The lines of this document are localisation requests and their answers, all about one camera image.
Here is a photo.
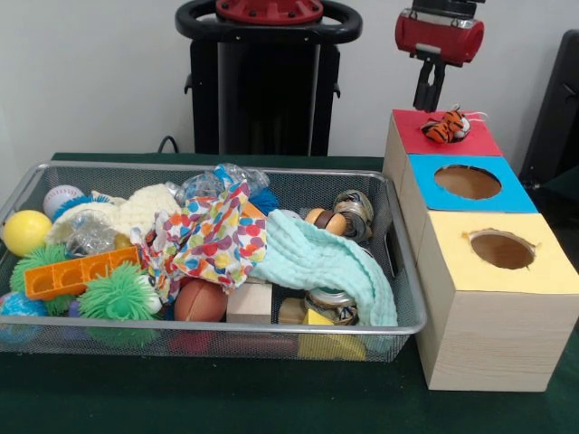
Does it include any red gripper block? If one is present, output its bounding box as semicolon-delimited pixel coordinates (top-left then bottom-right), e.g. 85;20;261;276
394;12;485;113

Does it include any orange tiger plush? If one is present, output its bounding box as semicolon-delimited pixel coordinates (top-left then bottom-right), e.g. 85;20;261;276
420;104;490;145

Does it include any mint green quilted cloth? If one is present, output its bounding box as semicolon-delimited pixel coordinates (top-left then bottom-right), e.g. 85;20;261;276
247;210;399;327

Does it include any colourful dotted cloth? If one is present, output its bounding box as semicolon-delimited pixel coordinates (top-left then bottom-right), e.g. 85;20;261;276
129;178;269;304

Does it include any cream knitted cloth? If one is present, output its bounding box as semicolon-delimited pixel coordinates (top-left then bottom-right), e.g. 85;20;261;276
44;184;182;245

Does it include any wooden box with three holes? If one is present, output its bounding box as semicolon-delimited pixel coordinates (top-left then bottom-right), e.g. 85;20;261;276
382;108;579;392

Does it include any black flat panel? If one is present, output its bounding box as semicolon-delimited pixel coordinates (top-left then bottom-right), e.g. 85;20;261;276
518;29;579;191

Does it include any silver drinks can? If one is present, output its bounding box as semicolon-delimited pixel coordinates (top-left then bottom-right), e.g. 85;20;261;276
333;189;375;241

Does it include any brown yellow striped bee toy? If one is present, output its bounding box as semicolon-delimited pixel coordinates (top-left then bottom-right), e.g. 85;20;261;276
305;207;356;237

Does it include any dark green table cloth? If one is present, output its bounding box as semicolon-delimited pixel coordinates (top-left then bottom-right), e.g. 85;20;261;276
542;163;579;193
0;152;579;434

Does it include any brown toy football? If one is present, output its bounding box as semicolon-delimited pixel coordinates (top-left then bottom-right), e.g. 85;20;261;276
174;278;230;323

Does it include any green spiky ball with eyes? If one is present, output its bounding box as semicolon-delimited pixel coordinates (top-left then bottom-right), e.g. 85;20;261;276
77;261;163;322

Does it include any white baseball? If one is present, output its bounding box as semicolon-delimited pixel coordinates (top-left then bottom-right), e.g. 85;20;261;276
43;184;85;218

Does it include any orange building block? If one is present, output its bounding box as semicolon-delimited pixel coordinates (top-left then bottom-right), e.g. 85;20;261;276
23;246;141;302

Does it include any yellow ball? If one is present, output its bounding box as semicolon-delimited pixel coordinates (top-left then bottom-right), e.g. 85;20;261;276
2;210;53;258

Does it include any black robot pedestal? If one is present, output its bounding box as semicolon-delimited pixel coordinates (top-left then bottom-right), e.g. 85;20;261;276
175;0;364;157

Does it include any shallow wire mesh bin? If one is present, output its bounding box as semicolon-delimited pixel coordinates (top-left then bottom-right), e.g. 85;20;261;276
0;161;429;363

